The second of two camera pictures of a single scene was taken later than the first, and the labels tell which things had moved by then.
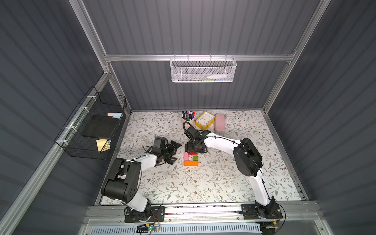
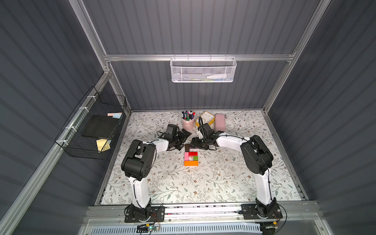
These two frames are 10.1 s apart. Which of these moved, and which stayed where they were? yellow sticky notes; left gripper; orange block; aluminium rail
Moved: left gripper
Stayed: aluminium rail; yellow sticky notes; orange block
